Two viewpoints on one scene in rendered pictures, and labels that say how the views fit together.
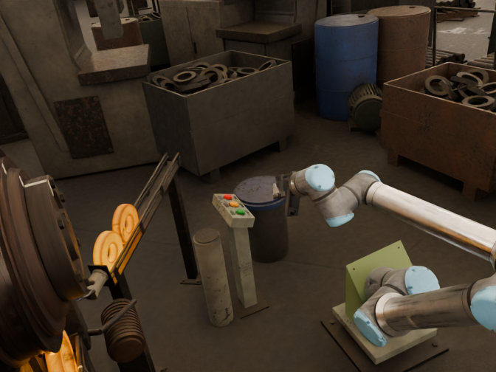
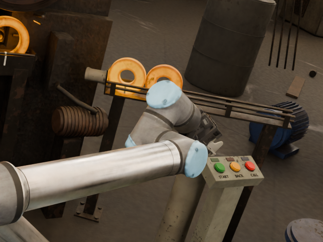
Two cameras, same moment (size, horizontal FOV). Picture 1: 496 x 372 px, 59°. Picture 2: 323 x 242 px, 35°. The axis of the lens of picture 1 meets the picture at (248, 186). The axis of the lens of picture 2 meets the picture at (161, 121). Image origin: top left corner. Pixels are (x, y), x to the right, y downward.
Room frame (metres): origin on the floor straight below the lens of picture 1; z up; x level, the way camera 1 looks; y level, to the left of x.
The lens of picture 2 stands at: (0.87, -1.51, 1.41)
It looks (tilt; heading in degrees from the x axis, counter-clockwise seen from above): 22 degrees down; 73
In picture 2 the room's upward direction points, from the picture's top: 17 degrees clockwise
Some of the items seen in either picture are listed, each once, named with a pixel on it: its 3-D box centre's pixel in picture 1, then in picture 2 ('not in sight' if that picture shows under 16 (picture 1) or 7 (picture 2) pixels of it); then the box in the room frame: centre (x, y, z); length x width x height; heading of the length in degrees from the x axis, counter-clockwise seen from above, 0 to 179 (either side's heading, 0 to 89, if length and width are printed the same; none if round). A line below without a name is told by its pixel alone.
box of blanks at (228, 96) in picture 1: (217, 111); not in sight; (3.52, 0.18, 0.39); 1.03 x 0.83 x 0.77; 126
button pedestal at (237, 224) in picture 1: (240, 255); (210, 230); (1.67, 0.07, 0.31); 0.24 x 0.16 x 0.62; 21
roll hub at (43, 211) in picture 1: (59, 237); not in sight; (0.81, 0.43, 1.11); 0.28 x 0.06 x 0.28; 21
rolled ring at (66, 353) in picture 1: (62, 362); (5, 39); (0.77, 0.53, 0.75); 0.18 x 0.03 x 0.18; 19
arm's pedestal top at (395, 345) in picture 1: (382, 320); not in sight; (1.35, -0.53, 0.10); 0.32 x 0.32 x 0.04; 20
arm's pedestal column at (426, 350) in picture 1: (381, 330); not in sight; (1.35, -0.53, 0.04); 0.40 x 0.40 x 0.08; 20
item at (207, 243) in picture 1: (214, 279); (177, 216); (1.58, 0.21, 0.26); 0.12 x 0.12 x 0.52
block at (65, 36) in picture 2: (63, 322); (56, 61); (0.99, 0.62, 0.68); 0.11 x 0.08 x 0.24; 111
